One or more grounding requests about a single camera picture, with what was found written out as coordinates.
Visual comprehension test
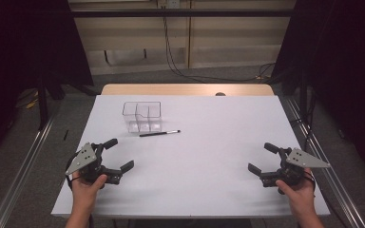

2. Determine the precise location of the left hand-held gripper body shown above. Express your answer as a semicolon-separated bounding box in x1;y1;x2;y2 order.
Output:
65;142;124;185

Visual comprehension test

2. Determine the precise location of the black makeup brush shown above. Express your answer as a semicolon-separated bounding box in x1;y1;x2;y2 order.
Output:
139;129;182;138

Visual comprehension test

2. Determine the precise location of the black wall cable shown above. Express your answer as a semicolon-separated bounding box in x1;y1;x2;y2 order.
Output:
161;15;277;83

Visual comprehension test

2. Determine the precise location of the metal floor rail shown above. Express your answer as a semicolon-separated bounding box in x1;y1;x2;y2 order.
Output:
0;115;57;228
284;95;365;228

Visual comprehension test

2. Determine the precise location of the clear plastic organizer box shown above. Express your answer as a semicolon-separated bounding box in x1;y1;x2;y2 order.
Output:
122;101;163;134

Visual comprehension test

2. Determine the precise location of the person's right hand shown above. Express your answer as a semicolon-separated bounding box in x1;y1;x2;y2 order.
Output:
275;168;317;217

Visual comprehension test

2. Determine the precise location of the person's left hand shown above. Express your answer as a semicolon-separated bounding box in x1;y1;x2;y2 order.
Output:
70;173;108;214

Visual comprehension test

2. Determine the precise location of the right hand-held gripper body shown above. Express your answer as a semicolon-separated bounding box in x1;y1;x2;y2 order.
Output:
259;146;332;188

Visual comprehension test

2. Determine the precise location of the white wall socket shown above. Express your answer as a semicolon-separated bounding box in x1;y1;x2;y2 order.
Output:
157;0;181;10

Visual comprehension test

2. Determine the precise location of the black metal stand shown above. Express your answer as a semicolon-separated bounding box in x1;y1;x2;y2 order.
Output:
36;74;49;131

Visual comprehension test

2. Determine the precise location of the black curtain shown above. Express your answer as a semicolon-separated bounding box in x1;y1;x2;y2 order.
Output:
270;0;365;183
0;0;95;167

